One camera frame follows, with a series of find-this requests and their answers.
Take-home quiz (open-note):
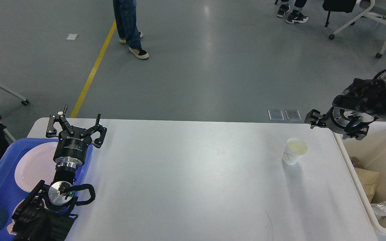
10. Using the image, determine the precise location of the person in dark sneakers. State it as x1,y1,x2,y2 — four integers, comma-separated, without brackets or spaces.
277,0,309,23

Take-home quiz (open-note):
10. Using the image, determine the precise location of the white office chair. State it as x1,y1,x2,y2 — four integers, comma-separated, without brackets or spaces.
328,0,386,58

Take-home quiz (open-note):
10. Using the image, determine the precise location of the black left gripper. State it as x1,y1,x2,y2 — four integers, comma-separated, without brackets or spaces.
45,104,107,168

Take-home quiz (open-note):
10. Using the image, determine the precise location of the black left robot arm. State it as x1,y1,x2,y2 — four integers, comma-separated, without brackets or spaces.
12,106,107,241

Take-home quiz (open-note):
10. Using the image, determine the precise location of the person in blue jeans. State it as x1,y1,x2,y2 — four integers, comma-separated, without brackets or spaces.
112,0,149,60

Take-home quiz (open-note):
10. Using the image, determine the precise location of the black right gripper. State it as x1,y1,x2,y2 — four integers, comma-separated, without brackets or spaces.
304,107,376,140

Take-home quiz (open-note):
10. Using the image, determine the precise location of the brown paper bag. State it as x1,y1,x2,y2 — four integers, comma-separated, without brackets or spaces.
354,167,380,203

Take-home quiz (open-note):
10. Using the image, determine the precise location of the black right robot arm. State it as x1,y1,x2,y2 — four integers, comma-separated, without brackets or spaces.
304,69,386,140

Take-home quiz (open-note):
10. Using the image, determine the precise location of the floor socket plate left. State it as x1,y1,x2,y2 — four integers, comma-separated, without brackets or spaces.
268,109,284,122

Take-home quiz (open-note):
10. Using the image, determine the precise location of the pink plate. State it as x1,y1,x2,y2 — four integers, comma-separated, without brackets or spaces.
15,142,57,192

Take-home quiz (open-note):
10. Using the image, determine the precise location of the floor socket plate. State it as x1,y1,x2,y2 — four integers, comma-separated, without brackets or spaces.
268,109,284,122
285,109,302,122

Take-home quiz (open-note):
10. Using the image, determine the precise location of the cream plastic bin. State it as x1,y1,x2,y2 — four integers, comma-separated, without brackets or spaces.
334,122,386,236

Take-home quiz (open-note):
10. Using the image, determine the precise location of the pink mug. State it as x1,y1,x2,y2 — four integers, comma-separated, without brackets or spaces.
6,199,24,236

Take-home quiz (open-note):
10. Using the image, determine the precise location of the grey trash in bin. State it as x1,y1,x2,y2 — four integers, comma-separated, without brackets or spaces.
349,157,366,169

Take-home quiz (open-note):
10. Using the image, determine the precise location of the floor socket plate right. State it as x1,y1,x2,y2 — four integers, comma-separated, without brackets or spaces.
285,109,302,122

